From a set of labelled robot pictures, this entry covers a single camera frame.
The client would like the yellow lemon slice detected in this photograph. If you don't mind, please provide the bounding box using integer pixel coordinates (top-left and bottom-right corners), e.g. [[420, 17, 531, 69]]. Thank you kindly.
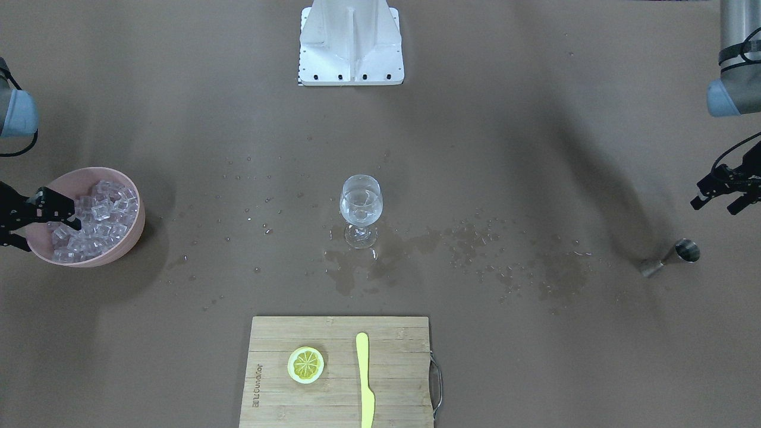
[[287, 347, 325, 385]]

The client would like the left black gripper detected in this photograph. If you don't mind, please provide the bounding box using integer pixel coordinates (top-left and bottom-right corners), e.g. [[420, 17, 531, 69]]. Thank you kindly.
[[690, 140, 760, 216]]

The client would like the clear wine glass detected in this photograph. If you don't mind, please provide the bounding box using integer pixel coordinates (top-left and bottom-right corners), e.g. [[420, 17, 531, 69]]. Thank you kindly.
[[339, 174, 383, 249]]

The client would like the white camera stand base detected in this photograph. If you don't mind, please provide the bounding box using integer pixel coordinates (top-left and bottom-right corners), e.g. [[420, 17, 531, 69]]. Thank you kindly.
[[297, 1, 405, 86]]

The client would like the pile of clear ice cubes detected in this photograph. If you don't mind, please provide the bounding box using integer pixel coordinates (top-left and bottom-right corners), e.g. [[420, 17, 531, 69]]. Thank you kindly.
[[47, 181, 137, 263]]

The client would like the pink bowl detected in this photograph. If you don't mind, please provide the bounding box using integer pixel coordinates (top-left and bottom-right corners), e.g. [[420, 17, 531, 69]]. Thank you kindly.
[[24, 167, 145, 268]]

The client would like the bamboo cutting board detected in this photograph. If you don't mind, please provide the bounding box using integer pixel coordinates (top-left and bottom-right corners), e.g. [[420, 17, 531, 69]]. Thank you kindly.
[[238, 315, 441, 427]]

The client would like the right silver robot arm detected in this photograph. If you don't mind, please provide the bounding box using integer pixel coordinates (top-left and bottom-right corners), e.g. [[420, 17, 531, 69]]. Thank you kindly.
[[1, 58, 81, 252]]

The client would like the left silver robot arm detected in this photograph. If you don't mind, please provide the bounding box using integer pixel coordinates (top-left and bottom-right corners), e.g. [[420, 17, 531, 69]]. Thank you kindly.
[[690, 1, 760, 216]]

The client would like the yellow plastic knife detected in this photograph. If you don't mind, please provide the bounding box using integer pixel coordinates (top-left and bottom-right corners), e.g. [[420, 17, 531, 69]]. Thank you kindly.
[[356, 332, 376, 427]]

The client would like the steel jigger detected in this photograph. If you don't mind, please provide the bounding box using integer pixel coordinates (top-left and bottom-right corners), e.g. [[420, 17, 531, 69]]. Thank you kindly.
[[638, 238, 702, 278]]

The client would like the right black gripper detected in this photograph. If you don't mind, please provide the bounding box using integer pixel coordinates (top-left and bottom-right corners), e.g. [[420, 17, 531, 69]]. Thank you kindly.
[[1, 182, 82, 252]]

